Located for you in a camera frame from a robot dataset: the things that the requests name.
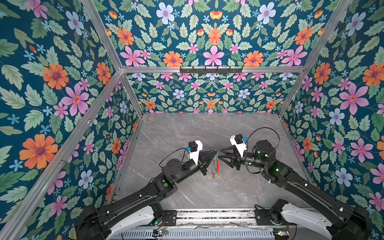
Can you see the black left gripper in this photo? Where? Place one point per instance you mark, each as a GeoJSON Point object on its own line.
{"type": "Point", "coordinates": [203, 161]}

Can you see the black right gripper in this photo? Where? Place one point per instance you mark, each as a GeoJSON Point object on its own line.
{"type": "Point", "coordinates": [235, 157]}

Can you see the red key tag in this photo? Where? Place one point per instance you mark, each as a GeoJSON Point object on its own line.
{"type": "Point", "coordinates": [218, 167]}

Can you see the silver metal keyring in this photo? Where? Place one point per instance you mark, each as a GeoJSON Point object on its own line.
{"type": "Point", "coordinates": [214, 162]}

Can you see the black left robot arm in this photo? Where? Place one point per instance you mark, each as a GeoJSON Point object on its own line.
{"type": "Point", "coordinates": [141, 208]}

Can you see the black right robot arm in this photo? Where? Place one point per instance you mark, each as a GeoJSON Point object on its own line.
{"type": "Point", "coordinates": [331, 218]}

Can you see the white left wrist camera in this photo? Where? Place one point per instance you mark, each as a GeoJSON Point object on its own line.
{"type": "Point", "coordinates": [194, 149]}

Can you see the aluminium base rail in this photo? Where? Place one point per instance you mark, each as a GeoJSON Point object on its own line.
{"type": "Point", "coordinates": [214, 218]}

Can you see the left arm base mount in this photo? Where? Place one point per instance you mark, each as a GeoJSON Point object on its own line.
{"type": "Point", "coordinates": [165, 218]}

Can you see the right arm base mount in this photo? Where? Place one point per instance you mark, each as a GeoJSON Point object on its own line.
{"type": "Point", "coordinates": [271, 216]}

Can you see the black wall hook rail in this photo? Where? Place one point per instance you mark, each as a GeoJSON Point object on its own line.
{"type": "Point", "coordinates": [210, 70]}

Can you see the white perforated cable duct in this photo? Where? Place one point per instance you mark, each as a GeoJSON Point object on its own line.
{"type": "Point", "coordinates": [196, 234]}

